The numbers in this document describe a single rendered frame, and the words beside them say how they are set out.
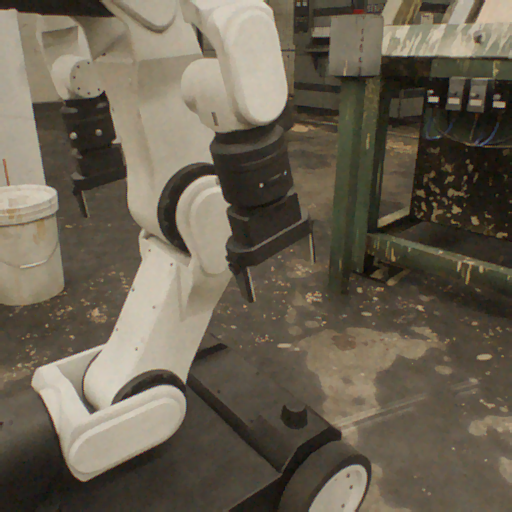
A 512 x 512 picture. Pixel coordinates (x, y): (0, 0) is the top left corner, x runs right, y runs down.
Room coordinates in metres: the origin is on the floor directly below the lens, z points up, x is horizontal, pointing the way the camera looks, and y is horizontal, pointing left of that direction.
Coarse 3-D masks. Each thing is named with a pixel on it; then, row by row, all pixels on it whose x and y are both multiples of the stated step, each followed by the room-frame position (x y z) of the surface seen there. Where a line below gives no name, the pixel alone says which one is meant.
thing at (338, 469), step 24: (312, 456) 0.63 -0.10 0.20; (336, 456) 0.62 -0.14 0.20; (360, 456) 0.64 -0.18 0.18; (312, 480) 0.59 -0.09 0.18; (336, 480) 0.62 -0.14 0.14; (360, 480) 0.66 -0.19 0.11; (288, 504) 0.57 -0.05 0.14; (312, 504) 0.57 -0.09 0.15; (336, 504) 0.63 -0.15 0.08; (360, 504) 0.65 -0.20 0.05
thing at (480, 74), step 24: (432, 72) 1.60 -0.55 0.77; (456, 72) 1.55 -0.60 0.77; (480, 72) 1.50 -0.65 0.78; (504, 72) 1.45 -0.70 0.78; (432, 96) 1.49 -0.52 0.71; (456, 96) 1.44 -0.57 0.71; (480, 96) 1.39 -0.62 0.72; (504, 96) 1.35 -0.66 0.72; (432, 120) 1.59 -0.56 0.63; (456, 120) 1.53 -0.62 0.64; (480, 120) 1.48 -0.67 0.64; (504, 120) 1.44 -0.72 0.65; (480, 144) 1.36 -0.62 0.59; (504, 144) 1.43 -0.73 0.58
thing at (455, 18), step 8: (464, 0) 1.69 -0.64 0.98; (472, 0) 1.67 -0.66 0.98; (480, 0) 1.70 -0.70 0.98; (456, 8) 1.69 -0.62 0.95; (464, 8) 1.67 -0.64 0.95; (472, 8) 1.66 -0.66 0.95; (456, 16) 1.66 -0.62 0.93; (464, 16) 1.64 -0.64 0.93; (472, 16) 1.67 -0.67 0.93; (448, 24) 1.66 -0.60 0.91
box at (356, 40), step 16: (336, 16) 1.63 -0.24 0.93; (352, 16) 1.59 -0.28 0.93; (368, 16) 1.58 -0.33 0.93; (336, 32) 1.62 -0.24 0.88; (352, 32) 1.58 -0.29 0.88; (368, 32) 1.58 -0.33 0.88; (336, 48) 1.62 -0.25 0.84; (352, 48) 1.58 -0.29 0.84; (368, 48) 1.58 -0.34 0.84; (336, 64) 1.62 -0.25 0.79; (352, 64) 1.58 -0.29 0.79; (368, 64) 1.59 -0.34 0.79
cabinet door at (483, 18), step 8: (488, 0) 1.66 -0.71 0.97; (496, 0) 1.65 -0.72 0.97; (504, 0) 1.63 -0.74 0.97; (488, 8) 1.64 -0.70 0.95; (496, 8) 1.62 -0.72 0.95; (504, 8) 1.61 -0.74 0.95; (480, 16) 1.64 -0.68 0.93; (488, 16) 1.62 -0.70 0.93; (496, 16) 1.60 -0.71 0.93; (504, 16) 1.59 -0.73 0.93
